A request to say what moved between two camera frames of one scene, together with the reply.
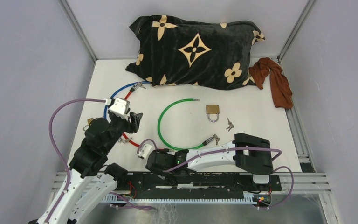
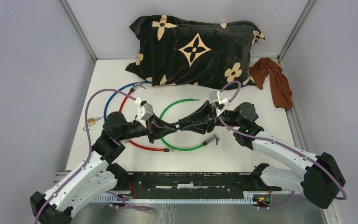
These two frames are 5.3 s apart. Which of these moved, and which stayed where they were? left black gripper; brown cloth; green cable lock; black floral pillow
Moved: left black gripper
Stayed: brown cloth; black floral pillow; green cable lock
